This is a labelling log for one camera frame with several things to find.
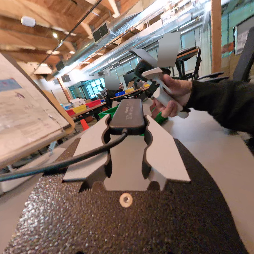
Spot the white ceiling device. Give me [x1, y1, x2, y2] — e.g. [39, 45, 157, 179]
[21, 16, 36, 27]

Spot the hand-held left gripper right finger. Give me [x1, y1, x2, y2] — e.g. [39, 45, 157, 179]
[142, 115, 191, 191]

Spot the black standing desk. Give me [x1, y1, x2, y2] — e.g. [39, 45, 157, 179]
[175, 47, 202, 80]

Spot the printed instruction sheet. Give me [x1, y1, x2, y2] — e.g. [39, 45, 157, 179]
[0, 54, 69, 157]

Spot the wooden office desk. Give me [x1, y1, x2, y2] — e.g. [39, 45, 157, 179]
[69, 102, 107, 122]

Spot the dark leaning panel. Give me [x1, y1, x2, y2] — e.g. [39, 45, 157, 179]
[129, 48, 158, 67]

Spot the wooden document stand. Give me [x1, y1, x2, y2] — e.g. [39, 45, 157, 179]
[0, 52, 75, 194]

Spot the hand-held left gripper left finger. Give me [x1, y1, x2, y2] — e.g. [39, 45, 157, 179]
[63, 114, 113, 188]

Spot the black hub cable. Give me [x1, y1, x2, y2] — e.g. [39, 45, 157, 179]
[0, 128, 128, 182]

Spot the person's right hand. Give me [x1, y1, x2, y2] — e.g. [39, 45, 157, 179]
[150, 75, 192, 119]

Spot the framed wall poster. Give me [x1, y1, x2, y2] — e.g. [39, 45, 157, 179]
[234, 21, 249, 56]

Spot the green plastic bin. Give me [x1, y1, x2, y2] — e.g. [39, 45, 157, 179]
[98, 105, 169, 136]

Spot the ceiling air vent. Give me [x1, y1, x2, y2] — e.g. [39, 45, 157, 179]
[92, 21, 111, 44]

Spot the black office chair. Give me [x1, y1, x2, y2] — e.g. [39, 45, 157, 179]
[195, 28, 254, 84]

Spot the wooden pillar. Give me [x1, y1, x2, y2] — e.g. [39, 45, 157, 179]
[211, 0, 222, 73]

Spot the silver air duct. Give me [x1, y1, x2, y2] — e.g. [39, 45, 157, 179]
[50, 0, 211, 78]

